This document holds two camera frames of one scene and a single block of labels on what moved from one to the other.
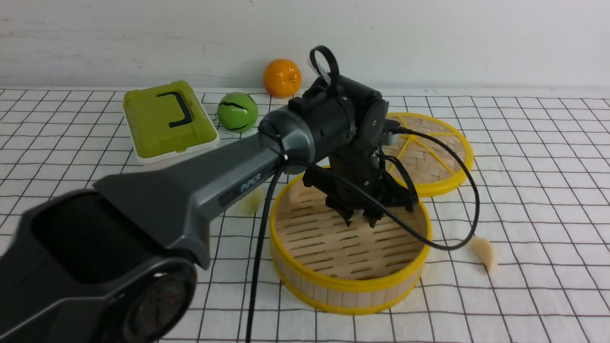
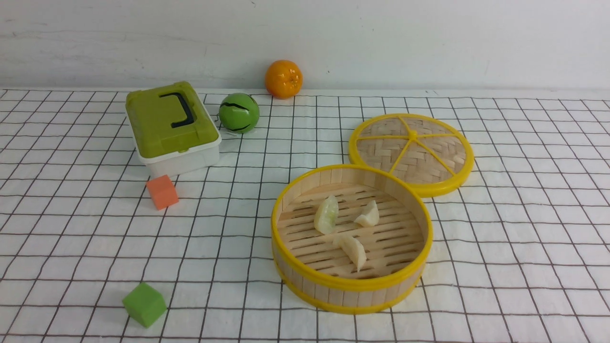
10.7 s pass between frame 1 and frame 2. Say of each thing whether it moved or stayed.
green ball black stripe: stayed
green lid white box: stayed
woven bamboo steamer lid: stayed
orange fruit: stayed
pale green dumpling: moved
